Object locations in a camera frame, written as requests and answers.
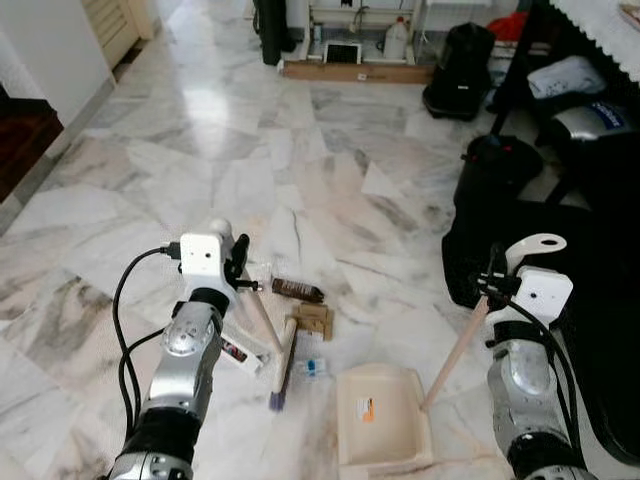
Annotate table with white cloth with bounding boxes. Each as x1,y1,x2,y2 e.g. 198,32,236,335
490,0,640,136

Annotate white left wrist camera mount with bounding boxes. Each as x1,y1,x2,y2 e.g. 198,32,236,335
178,217,238,283

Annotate white plastic bag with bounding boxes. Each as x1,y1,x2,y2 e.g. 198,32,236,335
526,56,608,101

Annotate large black sofa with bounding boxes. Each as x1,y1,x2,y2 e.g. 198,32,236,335
442,195,640,466

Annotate small blue white wrapper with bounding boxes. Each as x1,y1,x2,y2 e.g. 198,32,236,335
294,357,330,378

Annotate tall black case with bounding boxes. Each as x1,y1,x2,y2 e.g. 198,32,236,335
251,0,298,67

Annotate black backpack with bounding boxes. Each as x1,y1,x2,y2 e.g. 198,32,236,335
422,22,497,122

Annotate black round bag red dot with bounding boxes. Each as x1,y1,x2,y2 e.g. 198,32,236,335
463,134,547,206

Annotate wooden broom purple bristles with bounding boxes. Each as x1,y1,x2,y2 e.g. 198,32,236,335
243,280,300,414

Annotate white plastic jug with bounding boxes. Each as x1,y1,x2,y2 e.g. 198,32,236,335
383,17,412,60

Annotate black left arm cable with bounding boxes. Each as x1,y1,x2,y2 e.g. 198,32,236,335
111,244,183,436

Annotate wooden plank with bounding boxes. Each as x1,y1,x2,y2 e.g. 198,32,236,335
281,61,434,85

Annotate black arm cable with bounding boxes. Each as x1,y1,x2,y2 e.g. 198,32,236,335
111,244,183,436
505,295,589,446

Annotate cream dustpan wooden handle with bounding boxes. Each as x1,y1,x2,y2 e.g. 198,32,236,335
336,298,493,471

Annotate silver blue bag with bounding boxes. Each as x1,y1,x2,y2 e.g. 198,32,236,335
548,98,633,143

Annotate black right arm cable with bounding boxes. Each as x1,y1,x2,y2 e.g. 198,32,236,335
505,295,589,446

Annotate long white box red label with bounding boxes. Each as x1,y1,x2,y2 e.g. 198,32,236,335
218,328,273,378

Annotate white shelf rack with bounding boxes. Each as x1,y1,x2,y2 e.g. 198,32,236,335
307,0,433,64

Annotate slatted wooden door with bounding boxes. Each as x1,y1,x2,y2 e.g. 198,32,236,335
82,0,157,70

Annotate brown snack packet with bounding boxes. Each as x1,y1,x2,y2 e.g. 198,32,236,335
271,277,327,304

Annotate white framed tablet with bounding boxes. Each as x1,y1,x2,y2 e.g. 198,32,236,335
322,40,364,66

